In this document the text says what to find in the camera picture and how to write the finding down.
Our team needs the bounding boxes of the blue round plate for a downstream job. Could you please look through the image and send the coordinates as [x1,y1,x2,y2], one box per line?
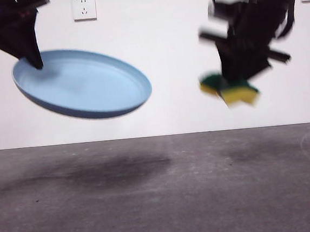
[10,41,155,128]

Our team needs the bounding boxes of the yellow sponge with green pad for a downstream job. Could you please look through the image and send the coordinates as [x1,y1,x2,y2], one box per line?
[197,67,262,111]

